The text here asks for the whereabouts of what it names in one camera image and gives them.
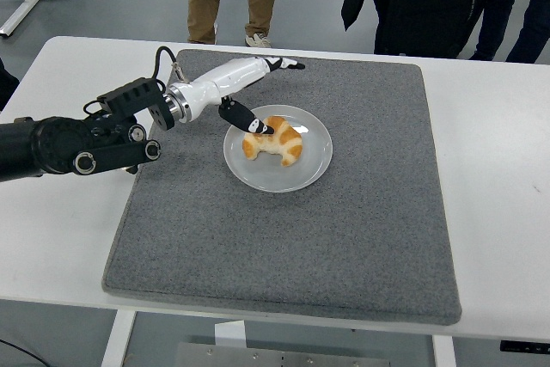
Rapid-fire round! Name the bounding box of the white table leg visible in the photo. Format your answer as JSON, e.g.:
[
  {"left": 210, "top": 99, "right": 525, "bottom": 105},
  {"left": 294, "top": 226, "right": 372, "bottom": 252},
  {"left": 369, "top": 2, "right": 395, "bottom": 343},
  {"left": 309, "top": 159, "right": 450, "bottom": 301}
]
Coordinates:
[
  {"left": 431, "top": 334, "right": 457, "bottom": 367},
  {"left": 101, "top": 309, "right": 138, "bottom": 367}
]

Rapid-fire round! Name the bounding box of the black table control panel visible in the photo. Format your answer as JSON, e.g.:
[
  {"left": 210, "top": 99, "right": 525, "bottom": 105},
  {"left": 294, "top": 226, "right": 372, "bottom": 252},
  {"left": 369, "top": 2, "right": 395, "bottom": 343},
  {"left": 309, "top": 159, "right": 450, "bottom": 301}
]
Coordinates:
[{"left": 499, "top": 339, "right": 550, "bottom": 353}]

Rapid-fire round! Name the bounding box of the croissant bread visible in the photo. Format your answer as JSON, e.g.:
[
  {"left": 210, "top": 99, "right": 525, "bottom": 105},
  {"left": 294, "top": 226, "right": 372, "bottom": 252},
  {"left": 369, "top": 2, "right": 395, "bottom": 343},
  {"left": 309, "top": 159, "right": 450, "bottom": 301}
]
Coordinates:
[{"left": 241, "top": 115, "right": 304, "bottom": 168}]

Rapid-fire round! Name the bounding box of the grey felt mat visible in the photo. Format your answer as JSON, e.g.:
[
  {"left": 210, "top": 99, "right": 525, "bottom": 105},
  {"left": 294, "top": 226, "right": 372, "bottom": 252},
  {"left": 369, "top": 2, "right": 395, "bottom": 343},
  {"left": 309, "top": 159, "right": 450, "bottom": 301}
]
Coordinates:
[{"left": 101, "top": 48, "right": 464, "bottom": 327}]

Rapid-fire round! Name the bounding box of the person in dark blue trousers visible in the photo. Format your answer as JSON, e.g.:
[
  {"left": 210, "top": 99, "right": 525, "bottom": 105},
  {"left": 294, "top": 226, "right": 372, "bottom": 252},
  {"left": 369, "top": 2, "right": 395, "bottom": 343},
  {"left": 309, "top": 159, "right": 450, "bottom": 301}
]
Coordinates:
[{"left": 467, "top": 0, "right": 550, "bottom": 64}]

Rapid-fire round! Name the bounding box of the grey metal plate with screws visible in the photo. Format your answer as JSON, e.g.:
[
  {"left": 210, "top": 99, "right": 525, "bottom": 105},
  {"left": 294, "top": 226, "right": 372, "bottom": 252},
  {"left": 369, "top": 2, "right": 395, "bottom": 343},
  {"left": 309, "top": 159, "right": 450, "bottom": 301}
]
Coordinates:
[{"left": 174, "top": 342, "right": 379, "bottom": 367}]

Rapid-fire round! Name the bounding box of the black floor cable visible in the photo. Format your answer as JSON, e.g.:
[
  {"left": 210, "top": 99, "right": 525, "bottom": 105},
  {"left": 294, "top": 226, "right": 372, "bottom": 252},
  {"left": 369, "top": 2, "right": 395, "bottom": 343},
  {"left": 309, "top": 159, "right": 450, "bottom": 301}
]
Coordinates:
[{"left": 0, "top": 338, "right": 44, "bottom": 367}]

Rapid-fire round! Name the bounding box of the person in black coat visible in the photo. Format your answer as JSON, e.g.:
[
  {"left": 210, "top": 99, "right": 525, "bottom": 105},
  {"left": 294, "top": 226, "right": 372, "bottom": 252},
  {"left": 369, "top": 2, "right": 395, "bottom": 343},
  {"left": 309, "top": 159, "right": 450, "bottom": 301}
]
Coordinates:
[{"left": 341, "top": 0, "right": 516, "bottom": 59}]

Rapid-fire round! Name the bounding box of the pale grey round plate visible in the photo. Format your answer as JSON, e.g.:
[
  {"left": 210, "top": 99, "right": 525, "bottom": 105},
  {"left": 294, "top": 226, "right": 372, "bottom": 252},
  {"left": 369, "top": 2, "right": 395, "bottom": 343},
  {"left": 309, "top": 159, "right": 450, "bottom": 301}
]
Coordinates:
[{"left": 223, "top": 104, "right": 334, "bottom": 193}]

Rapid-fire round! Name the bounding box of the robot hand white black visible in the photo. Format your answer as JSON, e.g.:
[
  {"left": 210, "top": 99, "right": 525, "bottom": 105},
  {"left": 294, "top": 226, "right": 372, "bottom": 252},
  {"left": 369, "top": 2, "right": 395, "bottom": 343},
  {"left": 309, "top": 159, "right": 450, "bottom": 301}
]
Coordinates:
[{"left": 179, "top": 56, "right": 307, "bottom": 136}]

